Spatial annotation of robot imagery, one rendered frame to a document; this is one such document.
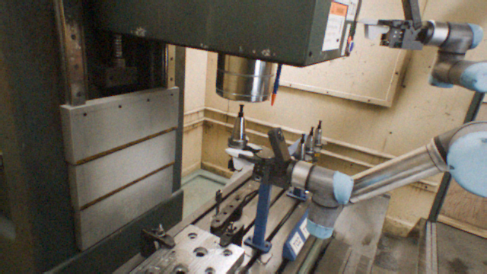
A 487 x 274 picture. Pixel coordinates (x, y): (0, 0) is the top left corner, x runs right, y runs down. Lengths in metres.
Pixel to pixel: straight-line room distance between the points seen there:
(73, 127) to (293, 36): 0.69
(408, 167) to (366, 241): 0.92
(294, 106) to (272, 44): 1.25
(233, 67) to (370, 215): 1.30
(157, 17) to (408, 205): 1.60
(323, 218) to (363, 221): 0.97
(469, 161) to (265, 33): 0.48
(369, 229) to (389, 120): 0.57
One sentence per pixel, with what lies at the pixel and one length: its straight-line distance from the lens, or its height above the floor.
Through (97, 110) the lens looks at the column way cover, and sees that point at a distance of 1.11.
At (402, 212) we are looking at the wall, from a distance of 2.03.
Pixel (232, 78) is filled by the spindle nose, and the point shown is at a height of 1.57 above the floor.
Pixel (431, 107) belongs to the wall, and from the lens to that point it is 1.83.
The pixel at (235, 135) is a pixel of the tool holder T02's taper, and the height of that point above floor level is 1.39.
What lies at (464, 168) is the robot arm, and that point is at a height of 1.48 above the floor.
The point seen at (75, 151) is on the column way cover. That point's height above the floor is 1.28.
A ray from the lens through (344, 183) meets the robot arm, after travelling 0.86.
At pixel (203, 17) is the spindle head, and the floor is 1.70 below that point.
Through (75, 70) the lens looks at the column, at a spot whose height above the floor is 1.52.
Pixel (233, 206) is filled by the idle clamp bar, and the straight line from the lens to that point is 1.39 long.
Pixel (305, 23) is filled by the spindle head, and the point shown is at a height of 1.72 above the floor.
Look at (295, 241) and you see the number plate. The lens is 1.30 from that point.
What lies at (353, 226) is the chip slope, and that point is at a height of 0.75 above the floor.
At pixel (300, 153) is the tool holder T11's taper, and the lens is 1.24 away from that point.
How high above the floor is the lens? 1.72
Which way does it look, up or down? 21 degrees down
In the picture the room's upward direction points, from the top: 6 degrees clockwise
